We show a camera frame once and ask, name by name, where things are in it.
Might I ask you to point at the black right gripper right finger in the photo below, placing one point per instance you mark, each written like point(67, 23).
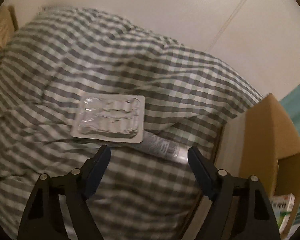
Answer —
point(240, 207)

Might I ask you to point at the silver blister pack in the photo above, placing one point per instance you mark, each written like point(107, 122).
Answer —
point(110, 117)

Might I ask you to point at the brown cardboard box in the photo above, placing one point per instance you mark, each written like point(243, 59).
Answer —
point(263, 141)

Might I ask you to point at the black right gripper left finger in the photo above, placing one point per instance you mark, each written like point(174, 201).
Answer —
point(54, 201)

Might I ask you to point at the beige pillow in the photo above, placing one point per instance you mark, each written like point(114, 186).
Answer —
point(8, 24)

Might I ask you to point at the grey white checked bedsheet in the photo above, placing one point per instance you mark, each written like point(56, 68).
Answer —
point(66, 52)

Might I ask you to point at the grey white tube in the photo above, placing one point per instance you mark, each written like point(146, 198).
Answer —
point(163, 148)

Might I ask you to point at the green white medicine box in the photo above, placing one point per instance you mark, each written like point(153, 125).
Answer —
point(282, 206)

